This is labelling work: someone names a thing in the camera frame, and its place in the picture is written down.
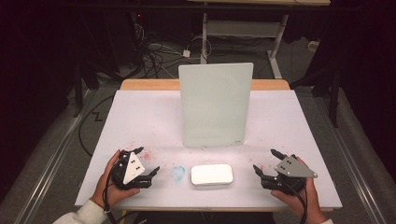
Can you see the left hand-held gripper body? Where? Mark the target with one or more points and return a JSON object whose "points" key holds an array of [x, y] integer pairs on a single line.
{"points": [[132, 169]]}

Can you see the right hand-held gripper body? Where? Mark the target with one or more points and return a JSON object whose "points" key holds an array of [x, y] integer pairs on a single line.
{"points": [[292, 169]]}

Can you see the white board eraser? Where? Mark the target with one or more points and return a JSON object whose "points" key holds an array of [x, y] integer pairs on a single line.
{"points": [[211, 174]]}

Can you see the small whiteboard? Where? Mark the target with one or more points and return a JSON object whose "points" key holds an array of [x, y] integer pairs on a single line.
{"points": [[214, 99]]}

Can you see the person's left hand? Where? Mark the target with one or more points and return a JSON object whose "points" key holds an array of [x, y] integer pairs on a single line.
{"points": [[107, 186]]}

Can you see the person's right hand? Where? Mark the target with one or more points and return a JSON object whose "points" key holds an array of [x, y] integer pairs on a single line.
{"points": [[295, 205]]}

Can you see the white table cover sheet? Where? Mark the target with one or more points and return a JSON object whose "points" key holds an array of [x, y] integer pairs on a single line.
{"points": [[140, 118]]}

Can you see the person's dark clothing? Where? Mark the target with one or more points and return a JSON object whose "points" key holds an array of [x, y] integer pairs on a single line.
{"points": [[202, 217]]}

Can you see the black stand leg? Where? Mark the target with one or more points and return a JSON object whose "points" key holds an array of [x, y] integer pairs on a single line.
{"points": [[334, 99], [77, 93]]}

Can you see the white power adapter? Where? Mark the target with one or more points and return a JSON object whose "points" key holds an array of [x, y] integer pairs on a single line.
{"points": [[186, 53]]}

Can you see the small white floor box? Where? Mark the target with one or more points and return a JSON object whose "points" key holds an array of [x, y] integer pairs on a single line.
{"points": [[313, 45]]}

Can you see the aluminium floor rail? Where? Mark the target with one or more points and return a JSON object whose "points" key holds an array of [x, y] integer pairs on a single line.
{"points": [[351, 161], [53, 158]]}

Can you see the white metal desk frame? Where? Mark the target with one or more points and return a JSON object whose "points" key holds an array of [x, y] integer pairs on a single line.
{"points": [[239, 28]]}

